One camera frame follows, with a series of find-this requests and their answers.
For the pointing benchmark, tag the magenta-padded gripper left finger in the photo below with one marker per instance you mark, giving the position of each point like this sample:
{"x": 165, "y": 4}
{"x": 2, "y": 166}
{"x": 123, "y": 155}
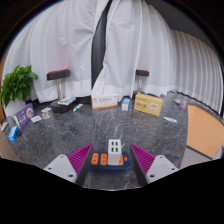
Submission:
{"x": 60, "y": 166}

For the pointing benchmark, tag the small white tube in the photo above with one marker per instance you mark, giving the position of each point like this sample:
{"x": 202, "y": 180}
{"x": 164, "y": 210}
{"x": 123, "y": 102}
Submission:
{"x": 170, "y": 119}

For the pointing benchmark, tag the red-topped black bar stool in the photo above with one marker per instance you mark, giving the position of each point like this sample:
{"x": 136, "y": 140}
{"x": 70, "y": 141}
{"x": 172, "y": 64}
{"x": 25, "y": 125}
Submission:
{"x": 142, "y": 73}
{"x": 58, "y": 74}

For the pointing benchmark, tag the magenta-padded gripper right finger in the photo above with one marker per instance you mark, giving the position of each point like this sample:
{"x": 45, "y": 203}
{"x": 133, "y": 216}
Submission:
{"x": 161, "y": 166}

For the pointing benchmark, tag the purple box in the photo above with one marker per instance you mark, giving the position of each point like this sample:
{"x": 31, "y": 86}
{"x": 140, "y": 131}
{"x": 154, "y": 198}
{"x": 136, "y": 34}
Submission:
{"x": 24, "y": 116}

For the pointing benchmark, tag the yellow cardboard box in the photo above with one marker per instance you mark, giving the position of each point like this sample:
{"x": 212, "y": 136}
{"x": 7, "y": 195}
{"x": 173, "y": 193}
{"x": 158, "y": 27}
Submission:
{"x": 148, "y": 105}

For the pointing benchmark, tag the flat blue white box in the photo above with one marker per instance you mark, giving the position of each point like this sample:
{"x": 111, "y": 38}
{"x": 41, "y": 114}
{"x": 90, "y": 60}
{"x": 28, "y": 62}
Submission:
{"x": 67, "y": 100}

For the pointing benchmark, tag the small purple cup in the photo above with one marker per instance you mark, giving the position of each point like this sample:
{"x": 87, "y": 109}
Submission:
{"x": 183, "y": 104}

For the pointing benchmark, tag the small white card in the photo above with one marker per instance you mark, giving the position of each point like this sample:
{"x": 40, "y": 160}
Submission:
{"x": 36, "y": 119}

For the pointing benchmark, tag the white charger block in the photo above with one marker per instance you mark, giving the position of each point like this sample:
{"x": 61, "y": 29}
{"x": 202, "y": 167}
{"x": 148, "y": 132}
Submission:
{"x": 114, "y": 155}

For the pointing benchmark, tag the small blue white box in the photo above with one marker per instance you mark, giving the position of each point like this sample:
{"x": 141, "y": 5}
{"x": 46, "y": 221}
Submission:
{"x": 125, "y": 105}

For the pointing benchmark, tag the blue power strip orange outlets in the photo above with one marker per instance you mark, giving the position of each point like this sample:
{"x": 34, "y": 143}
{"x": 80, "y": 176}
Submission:
{"x": 96, "y": 168}

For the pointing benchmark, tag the small white packet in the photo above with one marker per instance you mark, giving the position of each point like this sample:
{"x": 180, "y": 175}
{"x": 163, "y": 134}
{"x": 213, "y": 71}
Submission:
{"x": 4, "y": 126}

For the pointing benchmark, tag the white box with orange stripe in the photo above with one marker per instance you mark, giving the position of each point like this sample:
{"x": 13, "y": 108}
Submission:
{"x": 104, "y": 101}

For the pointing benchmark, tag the green potted plant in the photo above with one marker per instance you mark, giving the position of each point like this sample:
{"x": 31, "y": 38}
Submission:
{"x": 16, "y": 83}

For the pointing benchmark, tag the white pleated curtain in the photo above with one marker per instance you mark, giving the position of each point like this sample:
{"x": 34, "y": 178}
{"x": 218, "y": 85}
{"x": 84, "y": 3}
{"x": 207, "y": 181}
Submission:
{"x": 196, "y": 66}

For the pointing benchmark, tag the orange wooden desk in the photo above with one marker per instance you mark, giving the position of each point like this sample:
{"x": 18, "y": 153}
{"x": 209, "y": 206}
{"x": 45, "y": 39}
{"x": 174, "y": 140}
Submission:
{"x": 205, "y": 130}

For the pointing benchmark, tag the small clear box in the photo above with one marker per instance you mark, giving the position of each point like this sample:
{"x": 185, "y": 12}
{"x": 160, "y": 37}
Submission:
{"x": 46, "y": 114}

